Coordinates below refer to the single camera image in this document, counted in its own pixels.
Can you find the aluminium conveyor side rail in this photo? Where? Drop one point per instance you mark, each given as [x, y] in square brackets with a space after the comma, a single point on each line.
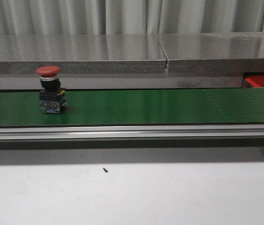
[119, 132]

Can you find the grey stone slab right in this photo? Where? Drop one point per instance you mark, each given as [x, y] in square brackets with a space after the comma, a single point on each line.
[238, 52]

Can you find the grey stone slab left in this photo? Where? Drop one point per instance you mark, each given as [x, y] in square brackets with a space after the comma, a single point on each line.
[82, 54]

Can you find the grey stone slab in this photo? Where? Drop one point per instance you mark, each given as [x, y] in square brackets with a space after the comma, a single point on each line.
[82, 54]
[238, 52]

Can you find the green conveyor belt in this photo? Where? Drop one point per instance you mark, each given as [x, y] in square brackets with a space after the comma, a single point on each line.
[135, 107]

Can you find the red plastic bin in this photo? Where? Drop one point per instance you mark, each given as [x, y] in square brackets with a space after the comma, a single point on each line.
[253, 81]

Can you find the grey pleated curtain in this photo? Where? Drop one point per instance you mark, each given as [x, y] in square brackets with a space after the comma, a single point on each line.
[23, 17]

